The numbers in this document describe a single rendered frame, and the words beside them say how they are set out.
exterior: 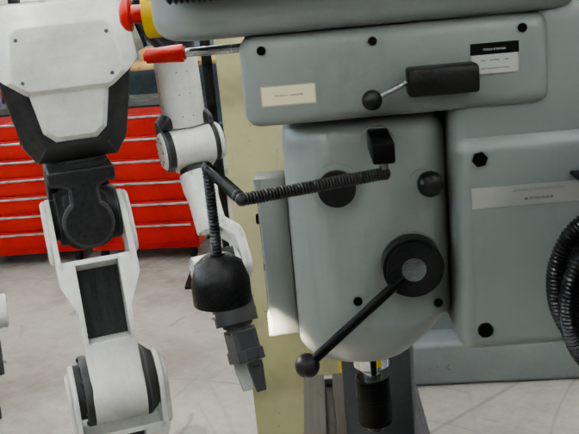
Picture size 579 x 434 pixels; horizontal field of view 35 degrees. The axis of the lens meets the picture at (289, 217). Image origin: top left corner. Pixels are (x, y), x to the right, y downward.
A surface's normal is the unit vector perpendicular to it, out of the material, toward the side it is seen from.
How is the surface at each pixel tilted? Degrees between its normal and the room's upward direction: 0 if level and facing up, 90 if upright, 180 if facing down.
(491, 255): 90
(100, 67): 90
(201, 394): 0
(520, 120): 90
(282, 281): 90
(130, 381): 66
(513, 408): 0
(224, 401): 0
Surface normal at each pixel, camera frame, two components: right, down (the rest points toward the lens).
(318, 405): -0.09, -0.96
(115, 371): 0.25, -0.18
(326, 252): -0.29, 0.29
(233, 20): 0.00, 0.42
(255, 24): 0.04, 0.68
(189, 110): 0.35, 0.29
